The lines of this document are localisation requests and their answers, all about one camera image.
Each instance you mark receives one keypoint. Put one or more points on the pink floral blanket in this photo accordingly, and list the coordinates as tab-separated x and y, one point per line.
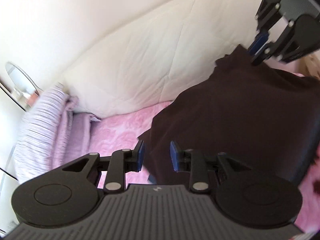
120	130

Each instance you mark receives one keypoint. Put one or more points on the grey striped quilt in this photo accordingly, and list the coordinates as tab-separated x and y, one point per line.
42	130

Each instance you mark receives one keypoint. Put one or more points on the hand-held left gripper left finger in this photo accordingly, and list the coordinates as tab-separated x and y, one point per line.
140	156

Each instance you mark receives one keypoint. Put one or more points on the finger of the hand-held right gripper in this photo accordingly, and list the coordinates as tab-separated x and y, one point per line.
282	50
260	42

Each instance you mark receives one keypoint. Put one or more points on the brown long-sleeved shirt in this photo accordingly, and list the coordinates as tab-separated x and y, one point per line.
225	110

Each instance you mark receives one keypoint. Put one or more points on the white padded headboard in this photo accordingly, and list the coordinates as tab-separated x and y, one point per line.
150	55

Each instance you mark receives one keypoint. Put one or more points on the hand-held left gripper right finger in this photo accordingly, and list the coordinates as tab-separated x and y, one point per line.
174	156

